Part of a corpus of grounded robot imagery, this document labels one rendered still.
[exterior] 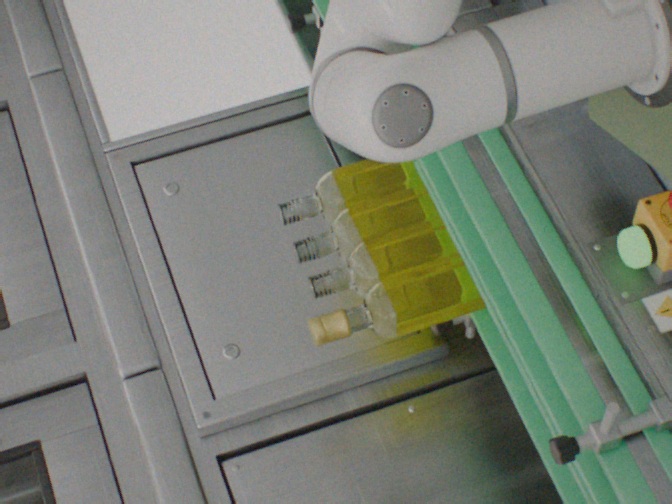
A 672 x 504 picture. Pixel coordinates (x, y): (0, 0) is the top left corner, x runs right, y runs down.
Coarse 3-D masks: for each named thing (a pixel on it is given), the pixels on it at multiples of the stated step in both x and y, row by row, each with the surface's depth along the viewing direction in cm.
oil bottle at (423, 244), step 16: (416, 224) 159; (432, 224) 159; (368, 240) 158; (384, 240) 157; (400, 240) 157; (416, 240) 157; (432, 240) 157; (448, 240) 157; (352, 256) 157; (368, 256) 156; (384, 256) 156; (400, 256) 156; (416, 256) 156; (432, 256) 156; (448, 256) 157; (352, 272) 156; (368, 272) 155; (384, 272) 155; (400, 272) 156; (352, 288) 158; (368, 288) 157
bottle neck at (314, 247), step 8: (328, 232) 161; (304, 240) 160; (312, 240) 160; (320, 240) 160; (328, 240) 160; (296, 248) 159; (304, 248) 159; (312, 248) 160; (320, 248) 160; (328, 248) 160; (296, 256) 162; (304, 256) 160; (312, 256) 160; (320, 256) 160
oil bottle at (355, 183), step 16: (368, 160) 165; (336, 176) 163; (352, 176) 163; (368, 176) 163; (384, 176) 163; (400, 176) 163; (416, 176) 163; (320, 192) 163; (336, 192) 162; (352, 192) 162; (368, 192) 162; (384, 192) 162; (320, 208) 163; (336, 208) 162
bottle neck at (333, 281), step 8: (328, 272) 157; (336, 272) 157; (344, 272) 157; (312, 280) 156; (320, 280) 156; (328, 280) 156; (336, 280) 156; (344, 280) 156; (312, 288) 158; (320, 288) 156; (328, 288) 156; (336, 288) 156; (344, 288) 157; (320, 296) 157
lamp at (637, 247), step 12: (636, 228) 136; (648, 228) 136; (624, 240) 136; (636, 240) 135; (648, 240) 135; (624, 252) 136; (636, 252) 135; (648, 252) 135; (636, 264) 136; (648, 264) 137
